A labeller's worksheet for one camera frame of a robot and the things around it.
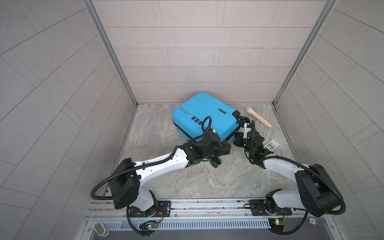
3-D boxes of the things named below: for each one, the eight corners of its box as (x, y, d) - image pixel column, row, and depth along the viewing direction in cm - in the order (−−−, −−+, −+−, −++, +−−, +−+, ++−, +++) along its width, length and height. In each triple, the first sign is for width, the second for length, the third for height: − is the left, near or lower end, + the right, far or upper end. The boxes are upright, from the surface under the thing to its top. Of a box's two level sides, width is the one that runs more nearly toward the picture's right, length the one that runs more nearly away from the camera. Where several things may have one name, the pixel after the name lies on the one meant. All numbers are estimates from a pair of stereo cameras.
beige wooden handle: (269, 128, 104) (271, 125, 101) (243, 110, 114) (245, 107, 111) (272, 126, 105) (274, 123, 102) (246, 108, 116) (247, 105, 113)
